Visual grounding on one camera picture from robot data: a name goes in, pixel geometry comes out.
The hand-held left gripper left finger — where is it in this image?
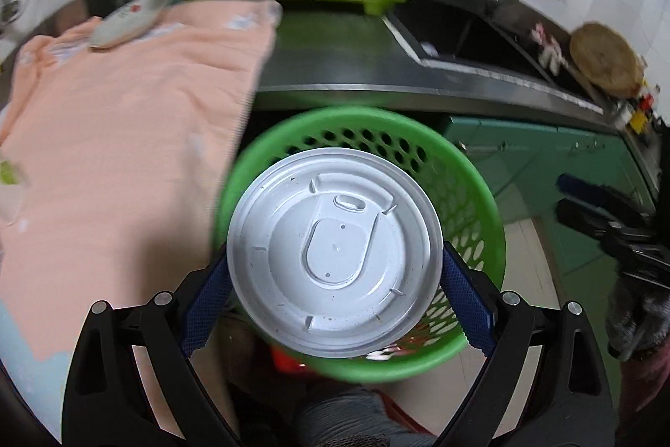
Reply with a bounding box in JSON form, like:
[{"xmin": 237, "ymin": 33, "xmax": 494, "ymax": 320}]
[{"xmin": 62, "ymin": 251, "xmax": 247, "ymax": 447}]

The round wooden cutting board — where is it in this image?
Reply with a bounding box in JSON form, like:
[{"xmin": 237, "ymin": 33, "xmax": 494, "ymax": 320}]
[{"xmin": 569, "ymin": 23, "xmax": 646, "ymax": 98}]

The person's left hand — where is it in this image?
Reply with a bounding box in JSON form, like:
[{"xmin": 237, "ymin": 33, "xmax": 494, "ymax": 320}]
[{"xmin": 293, "ymin": 387, "xmax": 436, "ymax": 447}]

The person's right hand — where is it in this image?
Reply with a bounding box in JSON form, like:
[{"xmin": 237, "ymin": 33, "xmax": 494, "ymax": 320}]
[{"xmin": 606, "ymin": 276, "xmax": 670, "ymax": 364}]

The peach printed towel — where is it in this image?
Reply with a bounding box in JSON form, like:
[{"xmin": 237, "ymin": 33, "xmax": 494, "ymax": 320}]
[{"xmin": 0, "ymin": 0, "xmax": 283, "ymax": 427}]

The steel sink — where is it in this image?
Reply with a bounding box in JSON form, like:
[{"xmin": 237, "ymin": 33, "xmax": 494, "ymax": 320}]
[{"xmin": 387, "ymin": 0, "xmax": 603, "ymax": 113}]

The white plate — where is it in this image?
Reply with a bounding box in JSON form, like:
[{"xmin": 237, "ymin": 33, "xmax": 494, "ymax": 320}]
[{"xmin": 88, "ymin": 0, "xmax": 173, "ymax": 50}]

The person's right forearm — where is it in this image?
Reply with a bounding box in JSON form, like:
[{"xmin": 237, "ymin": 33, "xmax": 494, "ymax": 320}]
[{"xmin": 616, "ymin": 347, "xmax": 670, "ymax": 432}]

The green perforated waste basket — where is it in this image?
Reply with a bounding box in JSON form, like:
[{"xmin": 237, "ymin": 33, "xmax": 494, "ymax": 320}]
[{"xmin": 214, "ymin": 106, "xmax": 508, "ymax": 384}]

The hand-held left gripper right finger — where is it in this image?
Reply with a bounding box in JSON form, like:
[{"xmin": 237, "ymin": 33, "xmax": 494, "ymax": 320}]
[{"xmin": 434, "ymin": 242, "xmax": 614, "ymax": 447}]

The green cabinet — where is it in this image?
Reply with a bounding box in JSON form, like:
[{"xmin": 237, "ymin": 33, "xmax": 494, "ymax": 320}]
[{"xmin": 445, "ymin": 117, "xmax": 660, "ymax": 280}]

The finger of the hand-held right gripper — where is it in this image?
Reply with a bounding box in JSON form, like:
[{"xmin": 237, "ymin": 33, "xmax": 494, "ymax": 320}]
[
  {"xmin": 556, "ymin": 173, "xmax": 654, "ymax": 221},
  {"xmin": 556, "ymin": 199, "xmax": 629, "ymax": 243}
]

